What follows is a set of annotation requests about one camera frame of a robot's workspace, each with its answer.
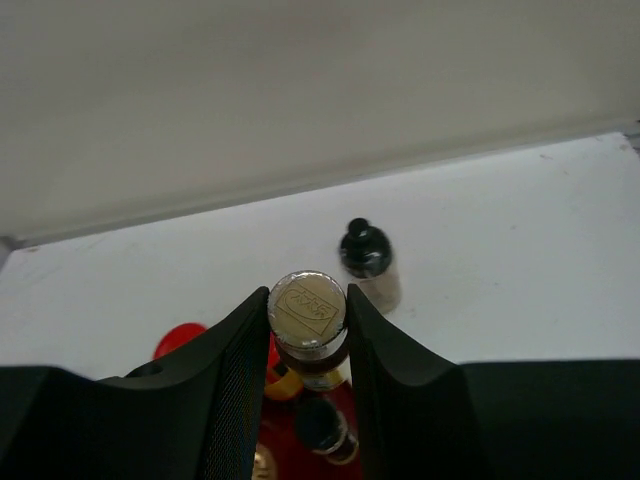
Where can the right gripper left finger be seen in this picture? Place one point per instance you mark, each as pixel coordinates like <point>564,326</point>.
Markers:
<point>191,414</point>

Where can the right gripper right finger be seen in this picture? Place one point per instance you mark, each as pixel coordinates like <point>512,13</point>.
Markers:
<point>420,416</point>

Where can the small black lid spice jar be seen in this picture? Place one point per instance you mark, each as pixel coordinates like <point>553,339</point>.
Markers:
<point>324,430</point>

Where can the tall yellow label bottle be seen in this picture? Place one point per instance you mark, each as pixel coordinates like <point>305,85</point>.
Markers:
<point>307,313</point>

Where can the round red tray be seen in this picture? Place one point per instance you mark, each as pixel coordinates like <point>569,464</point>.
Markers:
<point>290,459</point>

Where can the black cap brown spice bottle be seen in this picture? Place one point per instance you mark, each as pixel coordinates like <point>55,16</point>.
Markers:
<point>367,255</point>

